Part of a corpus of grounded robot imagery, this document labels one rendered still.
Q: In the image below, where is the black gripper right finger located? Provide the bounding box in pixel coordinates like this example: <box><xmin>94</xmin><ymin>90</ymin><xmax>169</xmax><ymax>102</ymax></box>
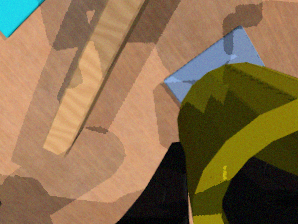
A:
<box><xmin>222</xmin><ymin>157</ymin><xmax>298</xmax><ymax>224</ymax></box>

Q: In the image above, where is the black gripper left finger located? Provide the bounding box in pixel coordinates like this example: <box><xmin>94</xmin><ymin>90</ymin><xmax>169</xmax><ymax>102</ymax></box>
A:
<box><xmin>114</xmin><ymin>141</ymin><xmax>189</xmax><ymax>224</ymax></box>

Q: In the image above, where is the brown rectangular block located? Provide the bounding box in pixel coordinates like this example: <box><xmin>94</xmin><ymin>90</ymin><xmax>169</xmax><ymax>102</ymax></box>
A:
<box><xmin>43</xmin><ymin>0</ymin><xmax>149</xmax><ymax>159</ymax></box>

